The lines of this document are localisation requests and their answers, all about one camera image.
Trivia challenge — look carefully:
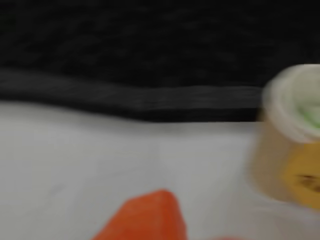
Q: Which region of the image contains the yellow handwritten welcome sign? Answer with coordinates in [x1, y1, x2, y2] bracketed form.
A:
[281, 142, 320, 208]

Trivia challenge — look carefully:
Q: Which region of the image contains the cream rippled paper cup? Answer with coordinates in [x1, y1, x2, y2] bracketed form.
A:
[246, 63, 320, 213]

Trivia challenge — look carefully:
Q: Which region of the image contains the green paper wad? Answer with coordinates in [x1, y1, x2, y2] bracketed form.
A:
[296, 99, 320, 136]

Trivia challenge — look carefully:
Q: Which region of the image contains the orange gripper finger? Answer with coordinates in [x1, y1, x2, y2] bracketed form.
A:
[91, 189, 188, 240]

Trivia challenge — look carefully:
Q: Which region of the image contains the dark grey foam strip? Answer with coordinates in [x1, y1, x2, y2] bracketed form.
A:
[0, 68, 266, 123]

